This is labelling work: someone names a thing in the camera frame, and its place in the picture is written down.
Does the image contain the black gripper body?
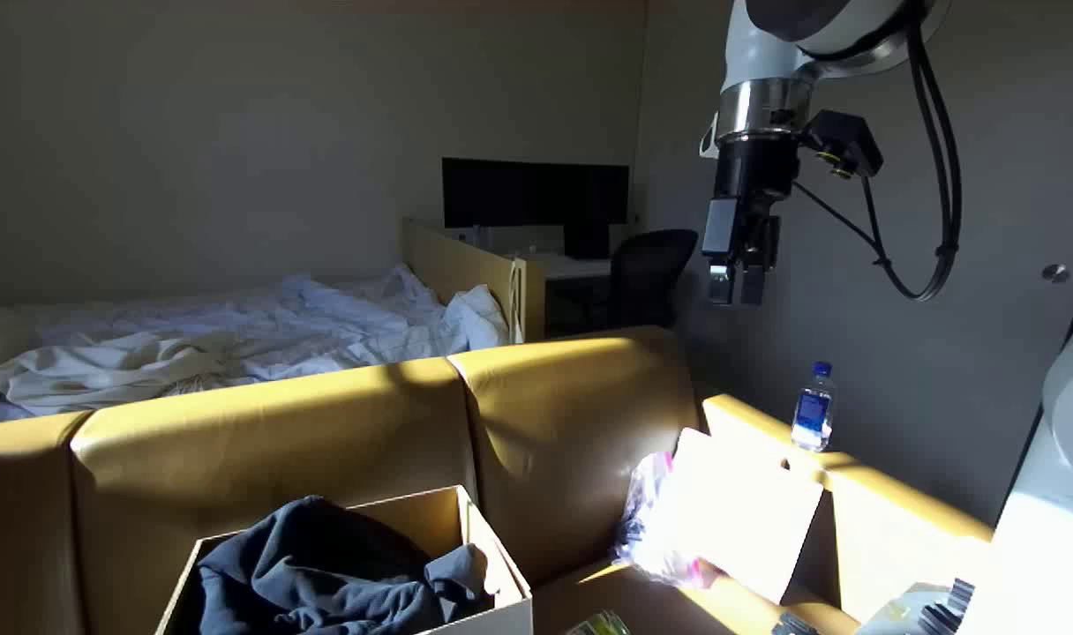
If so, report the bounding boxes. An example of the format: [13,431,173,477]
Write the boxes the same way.
[700,131,803,283]

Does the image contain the blue label water bottle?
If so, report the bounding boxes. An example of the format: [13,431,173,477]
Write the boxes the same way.
[789,357,840,457]

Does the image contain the cardboard box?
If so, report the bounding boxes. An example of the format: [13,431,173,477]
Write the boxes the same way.
[153,480,538,635]

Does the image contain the white desk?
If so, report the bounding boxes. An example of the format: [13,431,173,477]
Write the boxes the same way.
[523,247,619,345]

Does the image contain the black monitor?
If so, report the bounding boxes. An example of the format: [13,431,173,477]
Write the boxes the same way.
[439,156,633,261]

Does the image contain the translucent plastic bag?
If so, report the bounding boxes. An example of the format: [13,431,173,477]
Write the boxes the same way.
[611,450,725,594]

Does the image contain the striped white object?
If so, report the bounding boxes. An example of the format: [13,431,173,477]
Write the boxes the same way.
[858,574,979,635]

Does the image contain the white crumpled bedsheet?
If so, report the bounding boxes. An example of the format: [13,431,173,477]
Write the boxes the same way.
[0,261,511,420]

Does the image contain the tan leather sofa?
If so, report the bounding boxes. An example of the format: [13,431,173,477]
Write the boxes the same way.
[0,324,1002,635]

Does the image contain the dark blue clothing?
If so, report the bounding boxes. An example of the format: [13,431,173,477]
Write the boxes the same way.
[191,494,493,635]

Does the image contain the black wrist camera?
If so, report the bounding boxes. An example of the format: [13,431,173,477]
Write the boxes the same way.
[798,106,891,183]

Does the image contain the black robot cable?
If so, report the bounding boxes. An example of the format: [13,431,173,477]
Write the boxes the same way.
[792,18,967,308]

